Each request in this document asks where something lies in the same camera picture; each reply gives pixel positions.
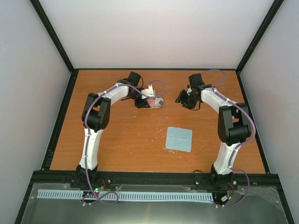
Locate flag print glasses case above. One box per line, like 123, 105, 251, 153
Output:
146, 98, 164, 109

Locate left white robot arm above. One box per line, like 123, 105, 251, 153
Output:
76, 72, 150, 188

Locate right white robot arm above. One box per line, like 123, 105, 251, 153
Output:
175, 73, 256, 189

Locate light blue cleaning cloth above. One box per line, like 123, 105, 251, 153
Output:
165, 127, 192, 153

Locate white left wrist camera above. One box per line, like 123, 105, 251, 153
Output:
141, 84, 156, 98

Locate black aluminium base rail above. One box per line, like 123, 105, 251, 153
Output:
31, 170, 280, 191

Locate light blue slotted cable duct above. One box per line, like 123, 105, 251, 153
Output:
36, 189, 214, 203

